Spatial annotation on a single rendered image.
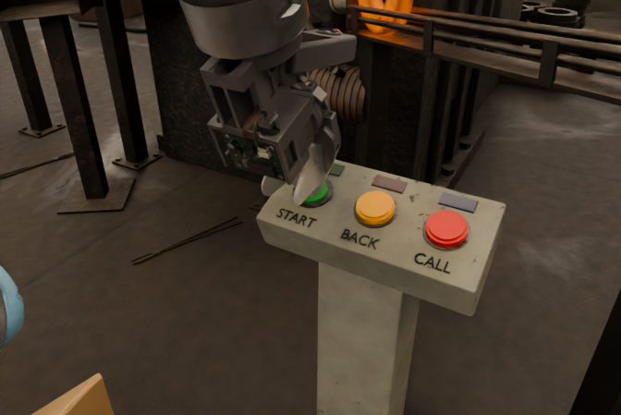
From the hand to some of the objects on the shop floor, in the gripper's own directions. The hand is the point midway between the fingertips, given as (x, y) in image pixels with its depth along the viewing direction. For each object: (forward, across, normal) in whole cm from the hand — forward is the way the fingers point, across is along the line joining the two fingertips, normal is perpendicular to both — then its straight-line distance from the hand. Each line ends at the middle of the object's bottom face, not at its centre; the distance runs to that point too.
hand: (310, 181), depth 55 cm
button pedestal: (+58, +8, -20) cm, 62 cm away
